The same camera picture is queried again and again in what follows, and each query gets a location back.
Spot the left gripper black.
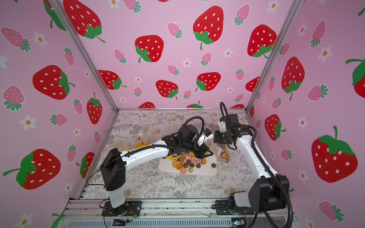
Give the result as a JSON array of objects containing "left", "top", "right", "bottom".
[{"left": 181, "top": 140, "right": 214, "bottom": 159}]

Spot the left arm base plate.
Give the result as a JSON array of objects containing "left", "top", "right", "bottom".
[{"left": 102, "top": 200, "right": 143, "bottom": 217}]

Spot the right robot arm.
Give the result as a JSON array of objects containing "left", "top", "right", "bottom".
[{"left": 214, "top": 114, "right": 294, "bottom": 228}]

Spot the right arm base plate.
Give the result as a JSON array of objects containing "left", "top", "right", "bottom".
[{"left": 211, "top": 199, "right": 255, "bottom": 215}]

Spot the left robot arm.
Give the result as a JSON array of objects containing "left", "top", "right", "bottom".
[{"left": 100, "top": 124, "right": 213, "bottom": 209}]

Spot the ziploc bag yellow duck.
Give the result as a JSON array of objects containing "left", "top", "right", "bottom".
[{"left": 134, "top": 125, "right": 161, "bottom": 149}]

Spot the aluminium front rail frame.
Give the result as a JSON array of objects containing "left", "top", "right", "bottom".
[{"left": 54, "top": 199, "right": 271, "bottom": 228}]

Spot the white plastic tray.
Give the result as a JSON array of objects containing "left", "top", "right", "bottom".
[{"left": 158, "top": 152, "right": 218, "bottom": 176}]

